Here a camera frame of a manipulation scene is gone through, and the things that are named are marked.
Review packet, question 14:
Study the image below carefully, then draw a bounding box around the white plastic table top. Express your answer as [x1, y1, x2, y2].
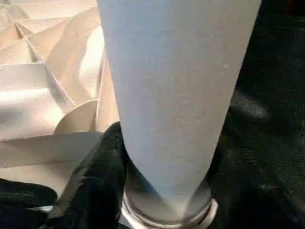
[0, 0, 219, 229]

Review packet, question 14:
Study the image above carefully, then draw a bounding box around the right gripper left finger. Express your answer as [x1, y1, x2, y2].
[46, 121, 127, 229]

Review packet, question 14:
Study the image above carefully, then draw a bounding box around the white plastic table leg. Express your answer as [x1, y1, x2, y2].
[97, 0, 262, 200]

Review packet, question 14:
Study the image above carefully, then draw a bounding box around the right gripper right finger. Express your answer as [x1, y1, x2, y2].
[209, 145, 305, 229]

